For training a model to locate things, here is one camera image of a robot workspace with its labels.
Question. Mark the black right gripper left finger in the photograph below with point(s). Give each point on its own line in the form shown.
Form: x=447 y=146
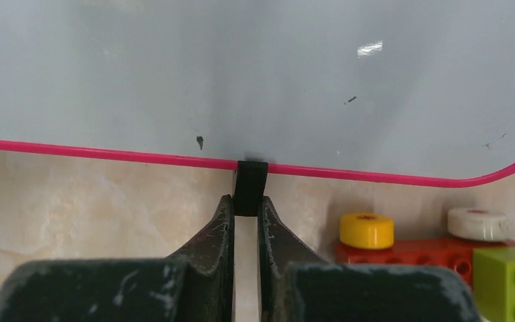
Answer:
x=194 y=283

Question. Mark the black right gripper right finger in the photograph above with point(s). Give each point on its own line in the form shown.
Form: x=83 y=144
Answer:
x=298 y=285

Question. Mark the pink framed whiteboard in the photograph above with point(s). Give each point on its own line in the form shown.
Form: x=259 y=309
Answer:
x=407 y=92

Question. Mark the black whiteboard clip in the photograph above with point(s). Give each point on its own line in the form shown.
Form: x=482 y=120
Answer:
x=249 y=187

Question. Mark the yellow round lego piece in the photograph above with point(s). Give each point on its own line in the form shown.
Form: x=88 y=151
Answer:
x=366 y=231

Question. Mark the white round lego piece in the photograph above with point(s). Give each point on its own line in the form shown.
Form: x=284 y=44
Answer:
x=478 y=224

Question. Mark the green lego brick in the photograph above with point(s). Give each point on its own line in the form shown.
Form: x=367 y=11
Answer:
x=494 y=283

